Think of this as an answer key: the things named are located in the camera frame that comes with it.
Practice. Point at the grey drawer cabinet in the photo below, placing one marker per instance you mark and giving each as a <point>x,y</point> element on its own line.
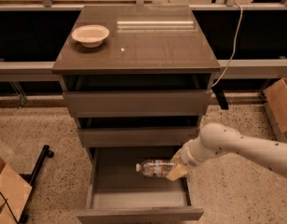
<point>142,40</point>

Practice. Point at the cardboard box left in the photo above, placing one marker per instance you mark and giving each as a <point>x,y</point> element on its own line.
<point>14,194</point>

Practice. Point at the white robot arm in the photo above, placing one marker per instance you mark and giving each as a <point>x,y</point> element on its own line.
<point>215,140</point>

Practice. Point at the grey drawer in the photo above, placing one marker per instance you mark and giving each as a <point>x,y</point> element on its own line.
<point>119,195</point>
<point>114,96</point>
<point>137,131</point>

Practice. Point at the grey bottom drawer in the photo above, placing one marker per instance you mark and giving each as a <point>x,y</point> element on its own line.
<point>119,195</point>

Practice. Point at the cardboard box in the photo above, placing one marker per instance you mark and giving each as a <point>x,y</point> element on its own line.
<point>276,107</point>
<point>14,194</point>

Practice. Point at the grey middle drawer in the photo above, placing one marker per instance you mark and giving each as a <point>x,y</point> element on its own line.
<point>137,131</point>

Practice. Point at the grey top drawer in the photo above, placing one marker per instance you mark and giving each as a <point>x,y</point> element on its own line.
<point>114,96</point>

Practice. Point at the clear plastic water bottle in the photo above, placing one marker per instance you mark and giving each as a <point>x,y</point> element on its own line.
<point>154,168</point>

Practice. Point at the cardboard box right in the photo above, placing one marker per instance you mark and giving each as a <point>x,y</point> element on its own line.
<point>276,107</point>

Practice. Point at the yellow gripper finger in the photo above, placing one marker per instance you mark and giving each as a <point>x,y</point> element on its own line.
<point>178,169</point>

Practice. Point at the white paper bowl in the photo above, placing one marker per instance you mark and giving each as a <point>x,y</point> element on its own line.
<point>90,36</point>

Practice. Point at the black stand leg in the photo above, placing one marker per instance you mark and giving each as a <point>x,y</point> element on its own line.
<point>31,178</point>

